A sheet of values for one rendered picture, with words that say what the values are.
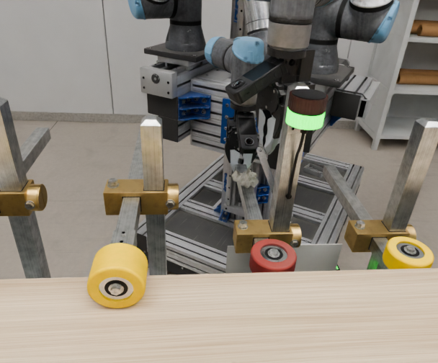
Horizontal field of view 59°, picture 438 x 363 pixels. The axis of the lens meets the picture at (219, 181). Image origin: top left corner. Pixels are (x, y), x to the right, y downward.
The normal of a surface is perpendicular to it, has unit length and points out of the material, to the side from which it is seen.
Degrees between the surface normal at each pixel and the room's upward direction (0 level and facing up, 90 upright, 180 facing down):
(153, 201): 90
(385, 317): 0
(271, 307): 0
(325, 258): 90
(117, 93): 90
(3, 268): 0
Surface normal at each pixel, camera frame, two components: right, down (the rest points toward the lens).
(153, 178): 0.08, 0.52
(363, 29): -0.51, 0.75
